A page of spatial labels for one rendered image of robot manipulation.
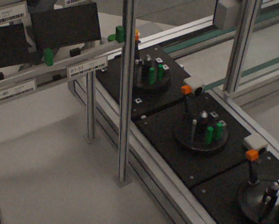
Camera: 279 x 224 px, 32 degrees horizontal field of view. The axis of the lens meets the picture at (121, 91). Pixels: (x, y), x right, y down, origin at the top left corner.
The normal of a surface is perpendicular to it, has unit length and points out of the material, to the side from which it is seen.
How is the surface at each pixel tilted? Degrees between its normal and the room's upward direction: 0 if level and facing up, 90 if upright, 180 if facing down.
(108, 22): 0
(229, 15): 90
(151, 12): 0
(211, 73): 0
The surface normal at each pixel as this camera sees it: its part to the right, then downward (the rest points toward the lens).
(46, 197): 0.03, -0.74
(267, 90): 0.51, 0.59
